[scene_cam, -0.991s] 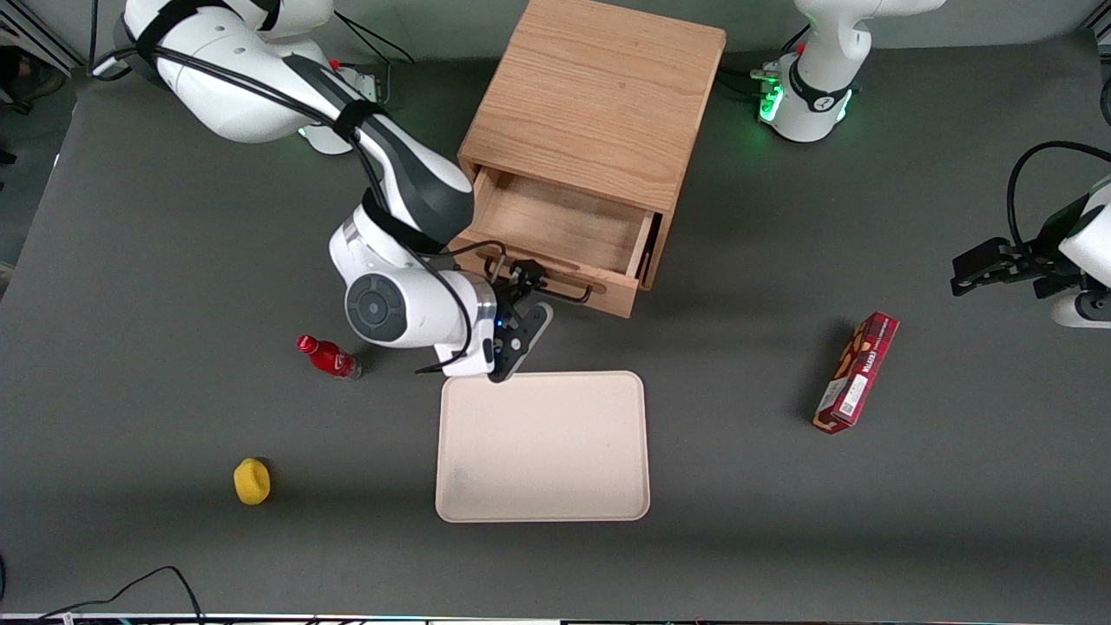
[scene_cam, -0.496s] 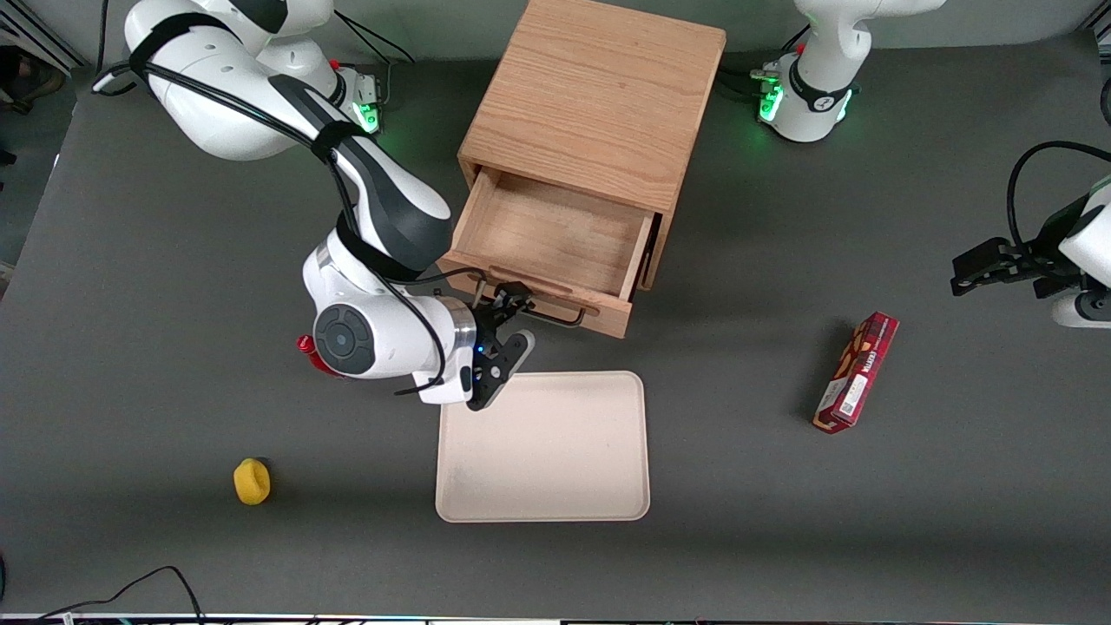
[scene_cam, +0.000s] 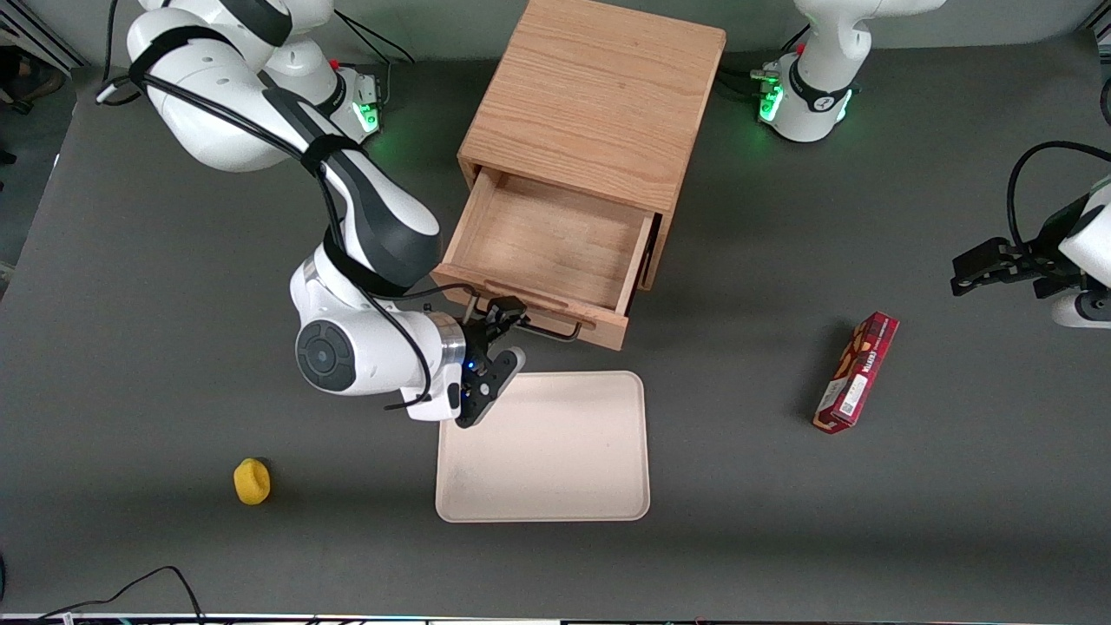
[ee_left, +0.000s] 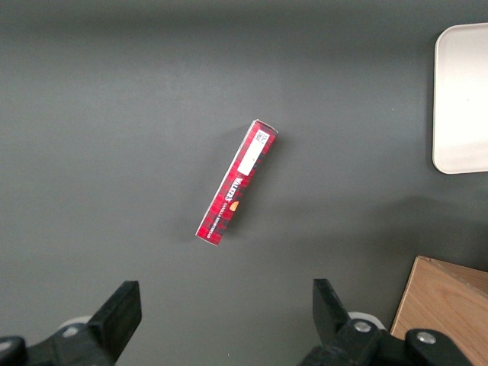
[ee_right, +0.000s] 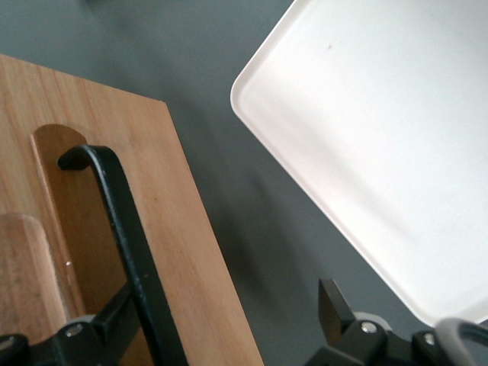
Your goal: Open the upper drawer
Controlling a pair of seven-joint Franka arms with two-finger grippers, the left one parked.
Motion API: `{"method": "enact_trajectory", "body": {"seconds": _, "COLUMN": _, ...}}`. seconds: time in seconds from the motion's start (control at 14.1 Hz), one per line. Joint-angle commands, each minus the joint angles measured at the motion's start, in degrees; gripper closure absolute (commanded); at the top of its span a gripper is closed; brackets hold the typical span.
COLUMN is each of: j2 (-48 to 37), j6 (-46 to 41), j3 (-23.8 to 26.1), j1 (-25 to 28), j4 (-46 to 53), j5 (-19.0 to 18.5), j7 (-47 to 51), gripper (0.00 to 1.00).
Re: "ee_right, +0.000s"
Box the black metal drawer handle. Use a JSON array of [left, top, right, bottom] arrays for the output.
[[56, 143, 188, 366]]

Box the grey cable loop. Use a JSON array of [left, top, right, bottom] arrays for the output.
[[434, 316, 488, 366]]

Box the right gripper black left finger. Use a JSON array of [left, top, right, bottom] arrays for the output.
[[0, 284, 150, 366]]

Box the white rectangular tray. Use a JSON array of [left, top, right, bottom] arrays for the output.
[[230, 0, 488, 328]]

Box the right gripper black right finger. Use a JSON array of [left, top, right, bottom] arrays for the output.
[[304, 278, 440, 366]]

